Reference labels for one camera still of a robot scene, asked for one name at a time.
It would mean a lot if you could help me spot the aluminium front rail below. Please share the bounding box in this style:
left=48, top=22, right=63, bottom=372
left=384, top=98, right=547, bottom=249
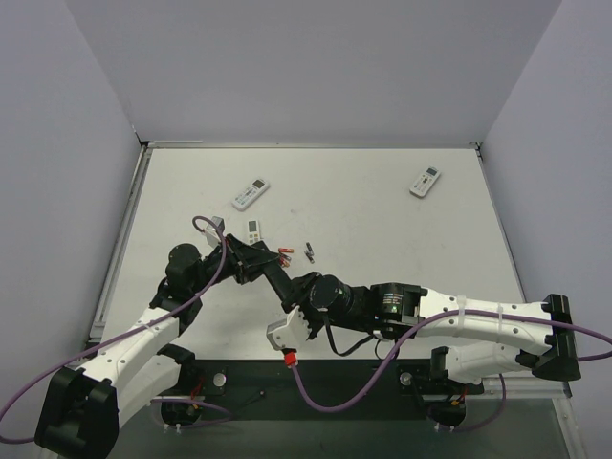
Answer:
left=458, top=375, right=572, bottom=400

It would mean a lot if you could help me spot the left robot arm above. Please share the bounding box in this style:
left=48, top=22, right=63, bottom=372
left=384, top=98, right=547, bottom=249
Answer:
left=34, top=235, right=280, bottom=458

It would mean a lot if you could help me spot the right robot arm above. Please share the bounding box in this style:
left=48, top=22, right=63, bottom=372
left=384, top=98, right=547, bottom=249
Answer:
left=267, top=273, right=580, bottom=384

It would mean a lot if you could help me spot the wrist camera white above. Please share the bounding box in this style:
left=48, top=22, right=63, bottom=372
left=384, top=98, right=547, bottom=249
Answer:
left=203, top=216, right=225, bottom=249
left=266, top=308, right=311, bottom=352

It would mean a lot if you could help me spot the black remote control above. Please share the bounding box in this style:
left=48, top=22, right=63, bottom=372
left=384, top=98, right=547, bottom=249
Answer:
left=263, top=263, right=293, bottom=313

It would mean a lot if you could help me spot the black battery pair right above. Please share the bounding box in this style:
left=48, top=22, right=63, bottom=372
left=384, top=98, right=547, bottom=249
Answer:
left=305, top=242, right=315, bottom=263

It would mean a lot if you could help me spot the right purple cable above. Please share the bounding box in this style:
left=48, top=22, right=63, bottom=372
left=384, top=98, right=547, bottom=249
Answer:
left=284, top=308, right=612, bottom=434

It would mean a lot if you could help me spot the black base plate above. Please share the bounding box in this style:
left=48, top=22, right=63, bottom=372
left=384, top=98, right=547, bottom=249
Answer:
left=165, top=360, right=467, bottom=425

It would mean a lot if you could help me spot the white remote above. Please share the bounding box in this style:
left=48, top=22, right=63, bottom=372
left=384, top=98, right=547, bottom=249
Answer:
left=231, top=178, right=270, bottom=211
left=248, top=220, right=262, bottom=245
left=409, top=166, right=441, bottom=199

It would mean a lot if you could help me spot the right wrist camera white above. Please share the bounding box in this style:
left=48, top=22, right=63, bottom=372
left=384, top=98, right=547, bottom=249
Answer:
left=266, top=308, right=311, bottom=352

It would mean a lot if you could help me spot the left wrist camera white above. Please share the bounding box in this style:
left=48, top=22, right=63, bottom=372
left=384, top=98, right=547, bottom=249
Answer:
left=203, top=216, right=225, bottom=249

